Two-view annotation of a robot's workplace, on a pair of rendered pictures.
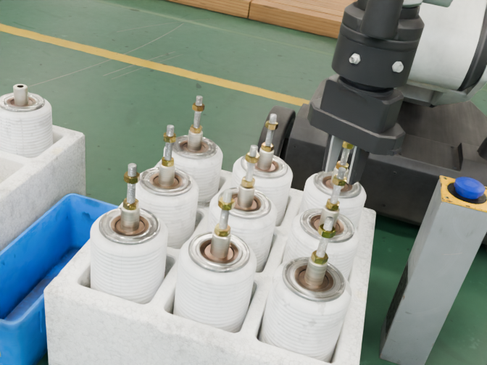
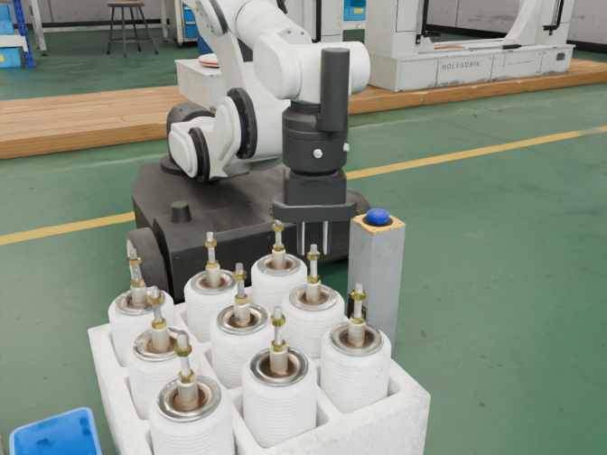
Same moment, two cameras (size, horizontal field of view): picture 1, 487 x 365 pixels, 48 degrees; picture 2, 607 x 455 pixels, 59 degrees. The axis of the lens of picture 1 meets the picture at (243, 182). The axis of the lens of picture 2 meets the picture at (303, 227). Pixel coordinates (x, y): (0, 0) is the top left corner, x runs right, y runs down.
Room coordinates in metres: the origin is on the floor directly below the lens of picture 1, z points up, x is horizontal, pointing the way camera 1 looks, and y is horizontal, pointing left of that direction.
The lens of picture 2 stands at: (0.08, 0.33, 0.70)
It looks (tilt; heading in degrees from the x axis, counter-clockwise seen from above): 25 degrees down; 321
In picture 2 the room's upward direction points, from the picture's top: straight up
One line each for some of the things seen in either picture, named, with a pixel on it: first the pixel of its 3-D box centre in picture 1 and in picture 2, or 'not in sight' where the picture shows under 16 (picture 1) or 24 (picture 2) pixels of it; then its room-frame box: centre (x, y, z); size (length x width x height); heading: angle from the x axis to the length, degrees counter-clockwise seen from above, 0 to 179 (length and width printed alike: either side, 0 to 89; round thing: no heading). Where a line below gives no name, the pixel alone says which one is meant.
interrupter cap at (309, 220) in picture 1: (327, 225); (312, 297); (0.61, -0.12, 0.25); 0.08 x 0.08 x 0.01
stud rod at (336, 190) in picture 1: (335, 193); (313, 267); (0.61, -0.12, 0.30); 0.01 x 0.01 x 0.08
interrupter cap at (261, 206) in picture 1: (244, 203); (242, 319); (0.64, -0.01, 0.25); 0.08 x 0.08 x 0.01
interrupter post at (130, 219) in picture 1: (130, 217); (188, 390); (0.54, 0.13, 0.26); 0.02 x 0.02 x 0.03
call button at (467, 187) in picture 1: (468, 190); (378, 218); (0.66, -0.31, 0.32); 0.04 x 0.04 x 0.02
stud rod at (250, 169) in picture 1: (250, 170); (240, 287); (0.64, -0.01, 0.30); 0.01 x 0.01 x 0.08
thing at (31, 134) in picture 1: (25, 149); not in sight; (0.83, 0.40, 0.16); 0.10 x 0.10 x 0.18
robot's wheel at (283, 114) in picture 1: (274, 149); (146, 272); (1.11, -0.06, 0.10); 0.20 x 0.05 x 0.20; 168
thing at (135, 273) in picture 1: (127, 280); (195, 454); (0.54, 0.13, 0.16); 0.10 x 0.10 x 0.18
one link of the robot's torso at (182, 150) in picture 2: not in sight; (214, 146); (1.32, -0.37, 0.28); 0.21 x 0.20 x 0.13; 168
